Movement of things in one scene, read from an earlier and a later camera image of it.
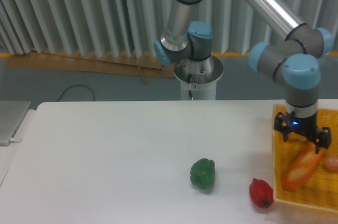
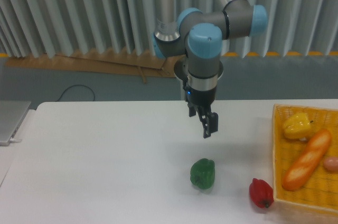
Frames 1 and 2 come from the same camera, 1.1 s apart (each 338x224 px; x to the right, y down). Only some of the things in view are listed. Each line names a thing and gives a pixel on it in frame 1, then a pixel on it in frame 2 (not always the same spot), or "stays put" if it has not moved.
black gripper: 305,127 to 203,100
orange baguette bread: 302,166 stays put
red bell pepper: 261,193 stays put
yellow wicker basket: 320,190 stays put
